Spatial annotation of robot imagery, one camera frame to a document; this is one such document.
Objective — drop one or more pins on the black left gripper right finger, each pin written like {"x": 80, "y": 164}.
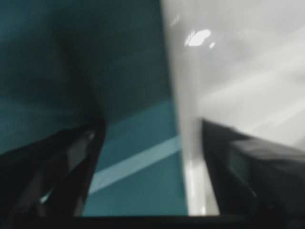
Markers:
{"x": 249, "y": 173}

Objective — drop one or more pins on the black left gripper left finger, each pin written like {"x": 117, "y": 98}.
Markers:
{"x": 60, "y": 166}

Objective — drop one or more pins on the white rectangular plastic tray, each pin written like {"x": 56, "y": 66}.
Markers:
{"x": 240, "y": 63}

